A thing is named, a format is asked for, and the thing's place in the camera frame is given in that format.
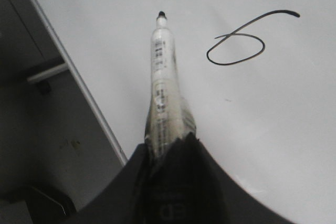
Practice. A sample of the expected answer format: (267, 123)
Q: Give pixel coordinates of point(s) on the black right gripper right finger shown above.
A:
(216, 197)

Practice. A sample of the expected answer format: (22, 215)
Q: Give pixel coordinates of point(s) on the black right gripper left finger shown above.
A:
(122, 200)

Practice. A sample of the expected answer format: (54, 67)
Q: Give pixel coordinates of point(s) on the taped whiteboard marker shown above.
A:
(177, 170)

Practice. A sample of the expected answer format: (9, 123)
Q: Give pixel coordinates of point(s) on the white whiteboard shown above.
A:
(259, 76)

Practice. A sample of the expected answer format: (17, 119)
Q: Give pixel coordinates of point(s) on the grey metal rod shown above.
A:
(53, 71)

